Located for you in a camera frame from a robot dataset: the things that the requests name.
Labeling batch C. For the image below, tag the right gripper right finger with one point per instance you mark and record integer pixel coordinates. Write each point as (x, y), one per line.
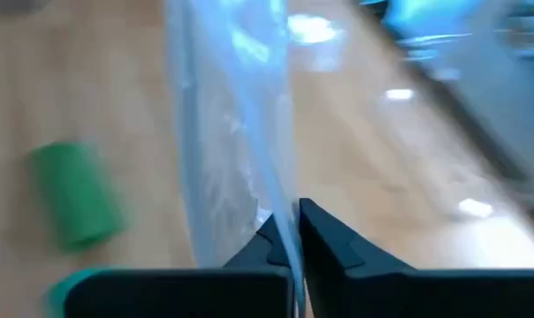
(337, 252)

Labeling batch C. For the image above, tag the clear plastic bag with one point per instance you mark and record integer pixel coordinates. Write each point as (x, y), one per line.
(231, 132)

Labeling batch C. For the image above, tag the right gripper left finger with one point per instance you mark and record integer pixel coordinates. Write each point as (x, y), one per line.
(262, 252)

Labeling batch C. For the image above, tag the grass green elastic bandage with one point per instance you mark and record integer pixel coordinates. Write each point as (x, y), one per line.
(79, 199)

